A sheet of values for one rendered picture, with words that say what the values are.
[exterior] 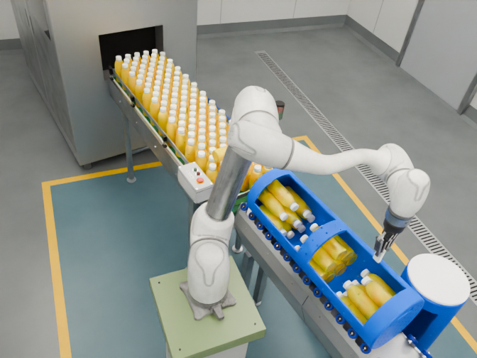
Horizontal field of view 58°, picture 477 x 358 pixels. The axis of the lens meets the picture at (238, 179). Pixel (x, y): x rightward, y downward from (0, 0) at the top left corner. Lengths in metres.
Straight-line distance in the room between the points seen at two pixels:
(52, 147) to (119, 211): 1.06
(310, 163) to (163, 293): 0.86
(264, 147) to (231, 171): 0.30
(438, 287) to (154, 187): 2.43
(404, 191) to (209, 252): 0.71
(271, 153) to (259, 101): 0.19
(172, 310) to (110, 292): 1.39
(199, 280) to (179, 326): 0.22
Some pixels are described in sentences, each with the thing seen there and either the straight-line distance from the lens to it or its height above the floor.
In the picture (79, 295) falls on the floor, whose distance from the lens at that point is 3.17.
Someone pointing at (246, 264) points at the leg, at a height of 0.55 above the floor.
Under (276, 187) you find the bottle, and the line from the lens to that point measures 2.12.
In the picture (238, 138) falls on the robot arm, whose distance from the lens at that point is 1.23.
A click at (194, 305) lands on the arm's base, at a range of 1.77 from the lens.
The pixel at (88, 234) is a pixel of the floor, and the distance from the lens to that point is 3.48.
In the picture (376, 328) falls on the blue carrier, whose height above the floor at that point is 1.15.
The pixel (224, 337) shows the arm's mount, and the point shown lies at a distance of 1.74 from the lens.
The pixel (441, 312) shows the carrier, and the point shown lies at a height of 0.98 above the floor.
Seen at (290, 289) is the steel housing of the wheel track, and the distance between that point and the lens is 2.15.
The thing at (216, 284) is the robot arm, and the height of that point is 1.25.
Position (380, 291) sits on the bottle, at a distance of 1.85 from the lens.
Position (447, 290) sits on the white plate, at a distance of 2.18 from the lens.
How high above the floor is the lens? 2.60
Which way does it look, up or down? 42 degrees down
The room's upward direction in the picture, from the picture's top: 7 degrees clockwise
